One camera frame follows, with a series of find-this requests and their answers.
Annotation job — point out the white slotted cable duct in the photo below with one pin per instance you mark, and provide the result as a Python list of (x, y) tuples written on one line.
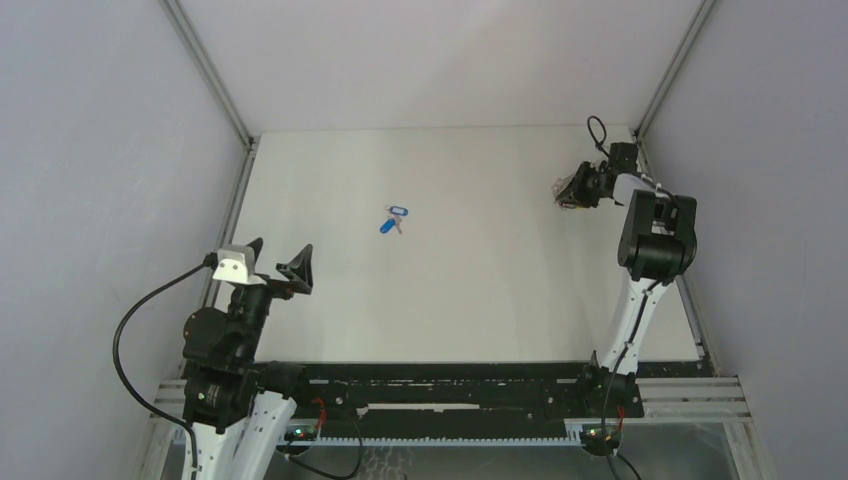
[(573, 441)]

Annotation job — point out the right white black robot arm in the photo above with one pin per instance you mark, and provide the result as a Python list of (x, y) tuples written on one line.
[(658, 243)]

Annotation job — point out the left aluminium frame post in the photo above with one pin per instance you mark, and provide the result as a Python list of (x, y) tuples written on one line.
[(185, 30)]

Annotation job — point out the right aluminium frame post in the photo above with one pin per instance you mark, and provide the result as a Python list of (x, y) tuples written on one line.
[(678, 60)]

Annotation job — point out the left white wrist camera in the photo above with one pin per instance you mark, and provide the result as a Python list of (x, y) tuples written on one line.
[(235, 267)]

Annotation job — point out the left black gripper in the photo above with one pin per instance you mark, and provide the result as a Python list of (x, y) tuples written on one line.
[(298, 270)]

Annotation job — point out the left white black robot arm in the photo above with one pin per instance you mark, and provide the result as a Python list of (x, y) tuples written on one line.
[(236, 408)]

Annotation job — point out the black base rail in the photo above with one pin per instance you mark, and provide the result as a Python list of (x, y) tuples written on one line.
[(444, 401)]

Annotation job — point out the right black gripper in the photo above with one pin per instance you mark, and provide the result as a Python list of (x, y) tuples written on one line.
[(573, 194)]

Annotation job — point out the aluminium frame post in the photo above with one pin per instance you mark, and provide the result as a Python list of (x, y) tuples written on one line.
[(185, 30), (678, 60)]

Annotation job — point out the metal keyring with yellow tip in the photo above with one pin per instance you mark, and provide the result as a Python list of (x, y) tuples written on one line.
[(562, 193)]

